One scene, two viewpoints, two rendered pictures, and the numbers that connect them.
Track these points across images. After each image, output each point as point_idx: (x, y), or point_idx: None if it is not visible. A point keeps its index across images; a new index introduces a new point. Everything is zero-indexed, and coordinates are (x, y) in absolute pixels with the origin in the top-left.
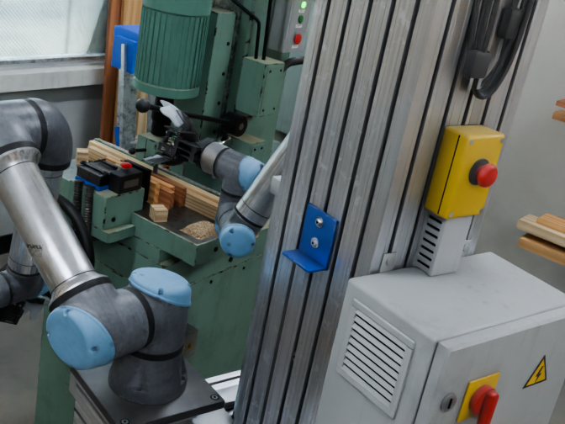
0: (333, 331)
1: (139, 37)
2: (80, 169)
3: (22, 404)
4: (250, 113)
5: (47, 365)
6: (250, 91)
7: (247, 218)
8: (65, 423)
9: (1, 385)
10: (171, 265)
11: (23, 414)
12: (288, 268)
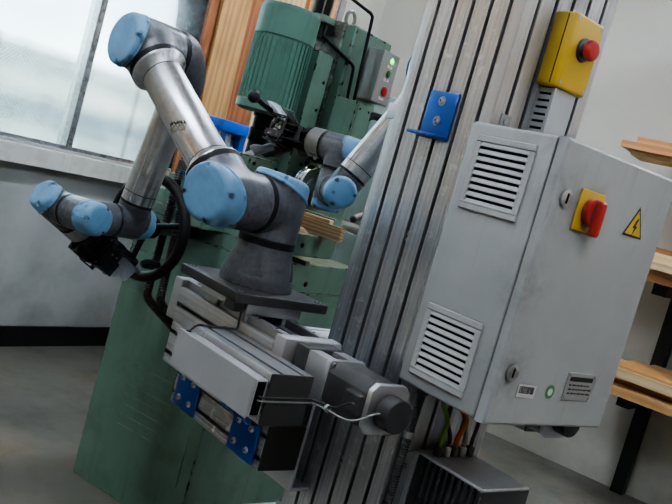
0: (450, 192)
1: (248, 59)
2: (181, 162)
3: (60, 448)
4: None
5: (103, 386)
6: (340, 126)
7: (352, 171)
8: (112, 450)
9: (38, 433)
10: None
11: (61, 455)
12: (407, 156)
